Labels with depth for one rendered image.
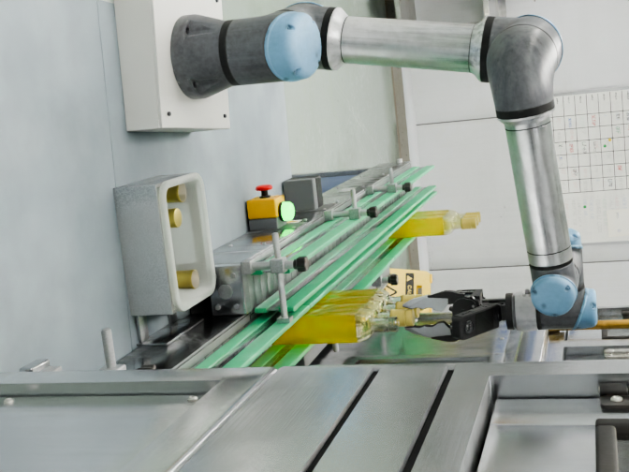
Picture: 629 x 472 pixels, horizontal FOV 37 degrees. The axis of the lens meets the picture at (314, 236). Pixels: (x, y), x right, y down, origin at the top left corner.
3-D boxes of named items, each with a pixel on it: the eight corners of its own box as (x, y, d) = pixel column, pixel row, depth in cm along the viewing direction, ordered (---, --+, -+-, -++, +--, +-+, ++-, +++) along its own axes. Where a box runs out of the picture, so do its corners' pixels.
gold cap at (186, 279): (198, 270, 174) (177, 271, 175) (191, 269, 171) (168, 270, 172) (199, 288, 174) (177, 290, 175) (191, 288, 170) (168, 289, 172)
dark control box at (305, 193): (284, 212, 243) (315, 210, 240) (280, 181, 242) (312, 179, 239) (293, 207, 251) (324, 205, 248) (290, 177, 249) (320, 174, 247)
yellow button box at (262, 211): (247, 230, 217) (278, 228, 215) (243, 199, 216) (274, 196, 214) (257, 226, 223) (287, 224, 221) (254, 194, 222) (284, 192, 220)
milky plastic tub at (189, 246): (133, 317, 161) (180, 315, 159) (114, 186, 158) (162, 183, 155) (175, 292, 177) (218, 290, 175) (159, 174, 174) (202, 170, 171)
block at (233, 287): (211, 317, 178) (245, 316, 176) (204, 268, 176) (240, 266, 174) (218, 312, 181) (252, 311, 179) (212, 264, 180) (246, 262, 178)
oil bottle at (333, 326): (266, 346, 186) (372, 343, 180) (262, 318, 186) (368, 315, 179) (274, 337, 192) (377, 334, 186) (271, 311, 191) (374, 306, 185)
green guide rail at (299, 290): (255, 313, 180) (294, 312, 178) (254, 308, 180) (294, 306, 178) (415, 189, 345) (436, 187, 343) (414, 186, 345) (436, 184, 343)
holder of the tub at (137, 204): (135, 346, 162) (177, 346, 160) (112, 187, 158) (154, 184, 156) (176, 320, 178) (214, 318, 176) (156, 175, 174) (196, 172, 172)
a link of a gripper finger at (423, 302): (406, 301, 192) (452, 306, 189) (401, 308, 186) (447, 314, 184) (408, 286, 191) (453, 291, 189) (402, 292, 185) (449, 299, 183)
